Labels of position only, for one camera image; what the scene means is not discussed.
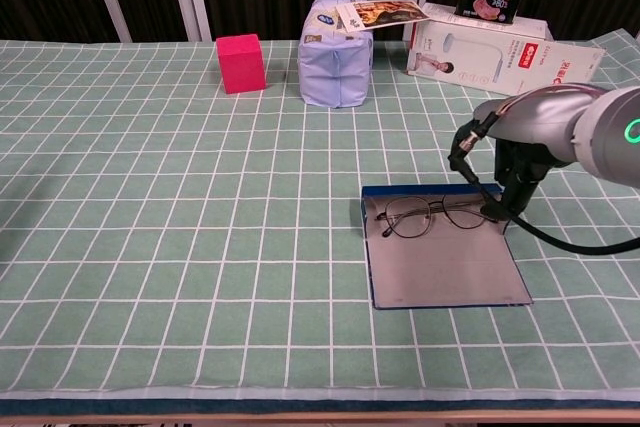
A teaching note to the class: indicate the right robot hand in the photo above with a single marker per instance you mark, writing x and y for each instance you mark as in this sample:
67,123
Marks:
540,117

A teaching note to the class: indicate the thin metal eyeglasses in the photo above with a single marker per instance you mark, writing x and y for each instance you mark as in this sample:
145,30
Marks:
429,219

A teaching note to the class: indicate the blue grey box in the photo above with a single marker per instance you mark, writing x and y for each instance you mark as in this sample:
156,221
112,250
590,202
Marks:
445,272

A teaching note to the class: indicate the white lamp box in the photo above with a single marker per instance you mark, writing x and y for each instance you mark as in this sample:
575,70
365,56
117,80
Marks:
500,57

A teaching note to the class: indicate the snack card packet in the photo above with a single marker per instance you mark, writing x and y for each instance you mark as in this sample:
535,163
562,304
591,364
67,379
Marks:
380,14

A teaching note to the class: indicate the light blue tissue pack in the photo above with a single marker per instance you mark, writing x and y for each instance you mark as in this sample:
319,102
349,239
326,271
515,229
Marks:
332,72

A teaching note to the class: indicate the pink cube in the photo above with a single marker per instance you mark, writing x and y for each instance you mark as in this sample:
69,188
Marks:
242,64

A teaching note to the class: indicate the green checked tablecloth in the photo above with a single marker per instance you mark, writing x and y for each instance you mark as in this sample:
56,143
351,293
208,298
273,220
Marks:
150,247

